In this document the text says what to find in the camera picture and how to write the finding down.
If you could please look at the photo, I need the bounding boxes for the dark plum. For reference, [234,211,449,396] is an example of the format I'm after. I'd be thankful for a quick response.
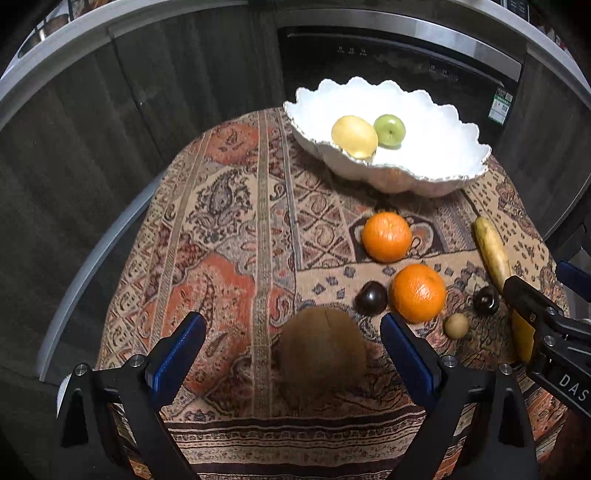
[472,285,500,317]
[354,281,389,317]

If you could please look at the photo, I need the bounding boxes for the patterned paisley tablecloth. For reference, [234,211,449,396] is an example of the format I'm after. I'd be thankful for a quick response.
[95,107,573,480]

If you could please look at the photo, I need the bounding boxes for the yellow pear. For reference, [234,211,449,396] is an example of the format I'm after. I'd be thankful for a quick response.
[331,115,379,158]

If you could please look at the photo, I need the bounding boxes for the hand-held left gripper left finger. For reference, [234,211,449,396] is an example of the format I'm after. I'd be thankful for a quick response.
[58,311,208,480]

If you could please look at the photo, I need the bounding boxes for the orange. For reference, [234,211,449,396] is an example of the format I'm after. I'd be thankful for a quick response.
[392,264,447,324]
[361,211,413,264]

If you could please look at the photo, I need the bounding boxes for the white scalloped bowl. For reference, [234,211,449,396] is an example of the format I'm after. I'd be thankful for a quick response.
[283,77,492,199]

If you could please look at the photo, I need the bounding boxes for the brown coconut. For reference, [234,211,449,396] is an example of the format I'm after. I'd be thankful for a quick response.
[277,308,369,409]

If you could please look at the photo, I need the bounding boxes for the black built-in oven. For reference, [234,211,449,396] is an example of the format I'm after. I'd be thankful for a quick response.
[277,25,527,153]

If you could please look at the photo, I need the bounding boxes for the dark wooden chair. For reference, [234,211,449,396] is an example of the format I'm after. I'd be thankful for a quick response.
[551,222,591,266]

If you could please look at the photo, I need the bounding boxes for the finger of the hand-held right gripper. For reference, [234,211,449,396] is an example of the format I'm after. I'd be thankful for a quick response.
[556,261,591,302]
[502,275,568,329]

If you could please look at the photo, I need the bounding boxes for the green apple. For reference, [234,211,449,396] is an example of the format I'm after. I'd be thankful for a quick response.
[373,114,406,148]

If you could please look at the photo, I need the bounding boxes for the grey cabinet plinth strip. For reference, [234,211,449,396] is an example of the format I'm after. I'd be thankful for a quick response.
[37,171,169,384]

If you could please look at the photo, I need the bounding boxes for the yellow mango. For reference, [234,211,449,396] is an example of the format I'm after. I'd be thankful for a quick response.
[510,308,536,365]

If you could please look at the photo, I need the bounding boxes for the dark wood cabinet door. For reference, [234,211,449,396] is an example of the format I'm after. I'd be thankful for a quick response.
[0,46,160,370]
[108,11,284,162]
[501,51,591,238]

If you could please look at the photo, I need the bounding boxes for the green white label sticker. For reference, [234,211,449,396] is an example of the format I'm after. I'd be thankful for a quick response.
[490,88,514,124]

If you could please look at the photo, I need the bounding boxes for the small tan round fruit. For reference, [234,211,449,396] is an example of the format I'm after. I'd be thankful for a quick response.
[444,313,470,340]

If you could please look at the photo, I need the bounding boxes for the white round object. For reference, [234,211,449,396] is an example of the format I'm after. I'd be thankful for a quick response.
[56,374,77,418]

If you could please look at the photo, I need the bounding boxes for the grey kitchen countertop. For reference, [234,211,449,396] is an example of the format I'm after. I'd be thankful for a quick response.
[0,0,591,130]

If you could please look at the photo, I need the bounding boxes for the banana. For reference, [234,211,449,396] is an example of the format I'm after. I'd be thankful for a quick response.
[474,217,512,294]

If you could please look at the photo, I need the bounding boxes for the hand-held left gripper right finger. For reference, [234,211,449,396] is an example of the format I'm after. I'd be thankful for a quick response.
[379,313,541,480]

